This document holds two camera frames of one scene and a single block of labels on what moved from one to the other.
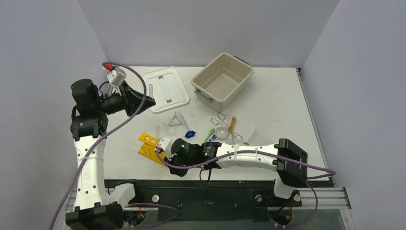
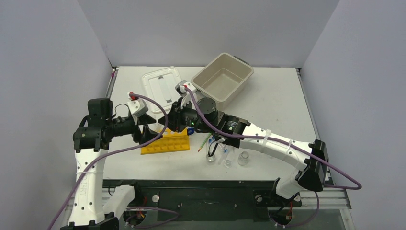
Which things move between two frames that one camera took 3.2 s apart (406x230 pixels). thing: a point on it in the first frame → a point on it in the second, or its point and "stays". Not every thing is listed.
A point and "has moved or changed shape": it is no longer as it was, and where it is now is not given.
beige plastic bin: x=223 y=82 stays
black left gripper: x=130 y=99 → x=146 y=133
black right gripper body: x=173 y=161 → x=174 y=115
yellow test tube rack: x=147 y=148 has moved or changed shape
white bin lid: x=168 y=90 stays
